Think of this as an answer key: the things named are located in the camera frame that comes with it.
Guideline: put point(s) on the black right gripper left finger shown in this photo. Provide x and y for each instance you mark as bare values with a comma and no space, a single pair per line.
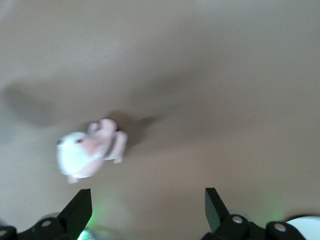
72,217

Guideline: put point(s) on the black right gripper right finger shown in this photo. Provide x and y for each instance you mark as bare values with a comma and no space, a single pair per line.
217,220

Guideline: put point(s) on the pink and white dog plush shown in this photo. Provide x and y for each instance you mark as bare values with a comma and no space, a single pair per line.
75,155

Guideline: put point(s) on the brown table cover mat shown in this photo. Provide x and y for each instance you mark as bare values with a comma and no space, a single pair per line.
200,75

